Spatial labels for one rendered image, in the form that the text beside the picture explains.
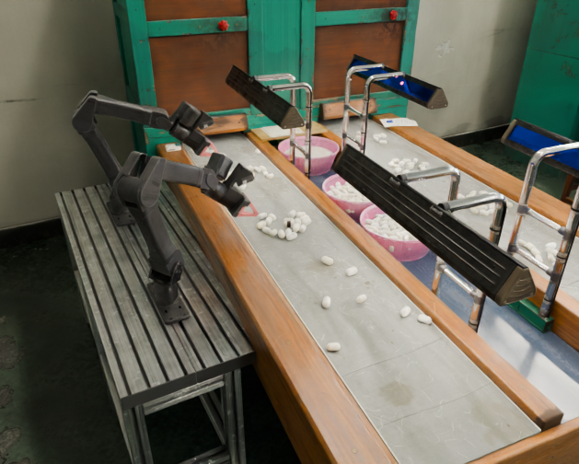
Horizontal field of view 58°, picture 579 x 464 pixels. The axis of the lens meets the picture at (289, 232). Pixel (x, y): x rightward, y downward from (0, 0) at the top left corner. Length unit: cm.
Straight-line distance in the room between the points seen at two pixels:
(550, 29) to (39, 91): 333
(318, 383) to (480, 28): 367
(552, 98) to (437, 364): 325
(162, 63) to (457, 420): 179
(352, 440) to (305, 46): 186
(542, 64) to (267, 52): 243
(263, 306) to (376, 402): 38
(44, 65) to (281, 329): 219
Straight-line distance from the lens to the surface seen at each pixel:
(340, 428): 107
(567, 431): 123
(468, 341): 131
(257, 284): 142
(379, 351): 127
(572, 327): 152
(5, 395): 243
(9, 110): 313
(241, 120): 244
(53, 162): 323
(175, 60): 236
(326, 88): 263
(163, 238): 140
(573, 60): 421
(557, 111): 430
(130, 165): 133
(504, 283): 96
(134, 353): 142
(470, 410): 119
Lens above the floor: 159
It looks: 30 degrees down
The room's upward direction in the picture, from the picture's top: straight up
